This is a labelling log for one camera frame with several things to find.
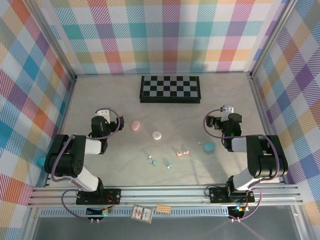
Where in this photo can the pink earbud charging case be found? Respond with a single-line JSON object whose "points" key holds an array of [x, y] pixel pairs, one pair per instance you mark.
{"points": [[135, 125]]}

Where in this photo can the blue earbud charging case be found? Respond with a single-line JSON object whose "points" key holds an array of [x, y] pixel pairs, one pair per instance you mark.
{"points": [[209, 147]]}

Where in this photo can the white earbud charging case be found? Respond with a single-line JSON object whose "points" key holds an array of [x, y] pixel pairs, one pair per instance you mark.
{"points": [[156, 135]]}

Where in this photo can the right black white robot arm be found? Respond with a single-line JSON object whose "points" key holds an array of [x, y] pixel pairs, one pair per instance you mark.
{"points": [[265, 160]]}

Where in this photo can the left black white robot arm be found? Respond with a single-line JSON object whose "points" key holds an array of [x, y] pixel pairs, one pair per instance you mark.
{"points": [[65, 155]]}

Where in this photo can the folded black chessboard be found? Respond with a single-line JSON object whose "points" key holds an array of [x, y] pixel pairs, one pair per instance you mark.
{"points": [[170, 86]]}

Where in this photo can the black controller board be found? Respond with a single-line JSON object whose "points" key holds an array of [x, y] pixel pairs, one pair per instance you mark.
{"points": [[96, 212], [237, 211]]}

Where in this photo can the playing card box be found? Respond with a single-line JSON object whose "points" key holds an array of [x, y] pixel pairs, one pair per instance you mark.
{"points": [[141, 213]]}

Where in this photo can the orange striped card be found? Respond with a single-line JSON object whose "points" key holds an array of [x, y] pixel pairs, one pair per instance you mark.
{"points": [[163, 208]]}

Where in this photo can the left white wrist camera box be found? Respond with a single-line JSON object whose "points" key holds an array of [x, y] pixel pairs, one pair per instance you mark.
{"points": [[105, 115]]}

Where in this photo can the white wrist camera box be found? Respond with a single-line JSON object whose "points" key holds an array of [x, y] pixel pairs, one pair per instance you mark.
{"points": [[105, 115], [227, 109]]}

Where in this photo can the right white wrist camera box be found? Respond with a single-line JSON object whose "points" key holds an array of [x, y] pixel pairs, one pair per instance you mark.
{"points": [[227, 109]]}

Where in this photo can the aluminium side rail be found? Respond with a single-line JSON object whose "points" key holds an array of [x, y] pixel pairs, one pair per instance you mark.
{"points": [[64, 117], [267, 125]]}

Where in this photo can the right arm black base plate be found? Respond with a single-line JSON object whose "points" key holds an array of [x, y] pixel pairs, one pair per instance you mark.
{"points": [[217, 195]]}

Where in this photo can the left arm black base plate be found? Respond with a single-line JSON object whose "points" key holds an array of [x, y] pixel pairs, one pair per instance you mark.
{"points": [[112, 196]]}

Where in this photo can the aluminium mounting rail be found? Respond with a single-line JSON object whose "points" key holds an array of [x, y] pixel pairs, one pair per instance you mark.
{"points": [[162, 193]]}

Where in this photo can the aluminium frame post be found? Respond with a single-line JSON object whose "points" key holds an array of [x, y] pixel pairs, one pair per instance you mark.
{"points": [[55, 37], [271, 37]]}

